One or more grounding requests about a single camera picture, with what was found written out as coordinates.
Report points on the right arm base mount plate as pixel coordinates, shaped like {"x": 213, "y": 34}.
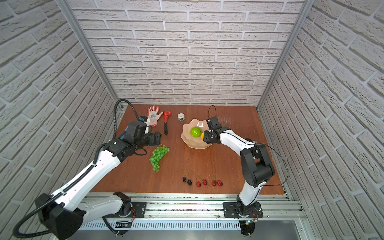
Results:
{"x": 237, "y": 210}

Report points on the red white work glove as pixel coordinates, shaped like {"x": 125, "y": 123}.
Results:
{"x": 153, "y": 115}

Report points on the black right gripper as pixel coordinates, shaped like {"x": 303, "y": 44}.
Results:
{"x": 207, "y": 135}

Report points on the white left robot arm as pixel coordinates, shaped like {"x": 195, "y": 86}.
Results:
{"x": 63, "y": 212}

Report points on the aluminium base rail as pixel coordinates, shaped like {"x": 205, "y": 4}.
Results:
{"x": 156, "y": 211}

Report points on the red black pipe wrench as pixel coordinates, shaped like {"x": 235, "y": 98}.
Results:
{"x": 166, "y": 117}

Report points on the red fake cherry pair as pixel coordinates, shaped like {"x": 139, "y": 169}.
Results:
{"x": 203, "y": 182}
{"x": 217, "y": 183}

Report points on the aluminium corner frame post left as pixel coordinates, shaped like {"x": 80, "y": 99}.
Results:
{"x": 83, "y": 40}

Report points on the green bumpy fake fruit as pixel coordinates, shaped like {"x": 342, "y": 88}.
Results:
{"x": 196, "y": 132}

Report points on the aluminium corner frame post right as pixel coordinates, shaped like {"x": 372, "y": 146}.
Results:
{"x": 306, "y": 8}

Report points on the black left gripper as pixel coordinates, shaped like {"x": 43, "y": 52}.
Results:
{"x": 156, "y": 139}

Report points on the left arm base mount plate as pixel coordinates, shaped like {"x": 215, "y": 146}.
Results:
{"x": 135, "y": 210}

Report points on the beige wavy fruit bowl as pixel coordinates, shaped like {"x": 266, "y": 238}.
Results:
{"x": 195, "y": 142}

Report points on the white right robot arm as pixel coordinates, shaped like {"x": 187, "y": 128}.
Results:
{"x": 257, "y": 166}

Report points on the aluminium corner frame post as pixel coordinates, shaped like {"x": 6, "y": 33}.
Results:
{"x": 306, "y": 8}
{"x": 83, "y": 40}

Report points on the white sticker roll green dot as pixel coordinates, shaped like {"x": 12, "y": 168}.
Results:
{"x": 181, "y": 116}

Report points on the green fake grape bunch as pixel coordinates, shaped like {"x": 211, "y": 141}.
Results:
{"x": 158, "y": 153}

